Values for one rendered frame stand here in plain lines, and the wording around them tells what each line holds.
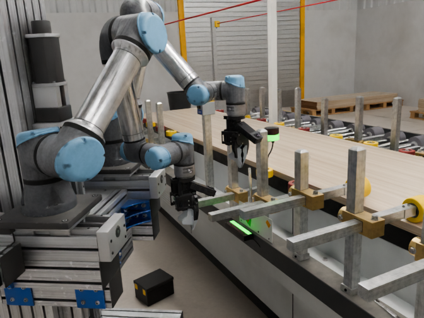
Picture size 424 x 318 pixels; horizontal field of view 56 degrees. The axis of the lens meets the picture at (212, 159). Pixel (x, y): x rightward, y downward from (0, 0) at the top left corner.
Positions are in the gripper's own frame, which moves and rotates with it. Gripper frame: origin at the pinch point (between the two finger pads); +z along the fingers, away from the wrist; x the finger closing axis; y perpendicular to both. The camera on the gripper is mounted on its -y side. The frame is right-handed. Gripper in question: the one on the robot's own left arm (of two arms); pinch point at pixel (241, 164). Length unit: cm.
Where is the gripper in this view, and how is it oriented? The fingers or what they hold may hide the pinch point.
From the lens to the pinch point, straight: 161.6
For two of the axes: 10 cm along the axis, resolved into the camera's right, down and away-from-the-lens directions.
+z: 0.5, 9.7, 2.5
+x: -6.9, 2.1, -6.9
